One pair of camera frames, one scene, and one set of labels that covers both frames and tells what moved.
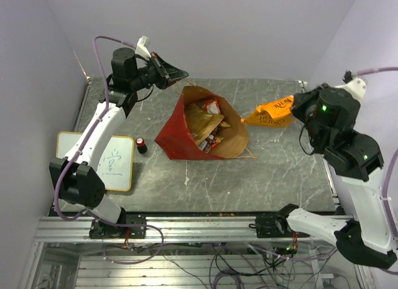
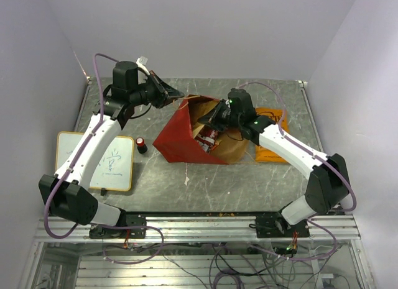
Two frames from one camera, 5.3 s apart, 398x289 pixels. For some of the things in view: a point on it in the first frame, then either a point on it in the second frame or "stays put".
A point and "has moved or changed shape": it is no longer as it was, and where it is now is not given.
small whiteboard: x=115 y=165 stays put
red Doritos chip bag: x=212 y=107 -> x=206 y=137
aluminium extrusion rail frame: x=159 y=229 stays put
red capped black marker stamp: x=142 y=148 stays put
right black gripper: x=301 y=99 -> x=212 y=117
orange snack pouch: x=274 y=113 has moved or changed shape
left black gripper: x=165 y=72 -> x=165 y=92
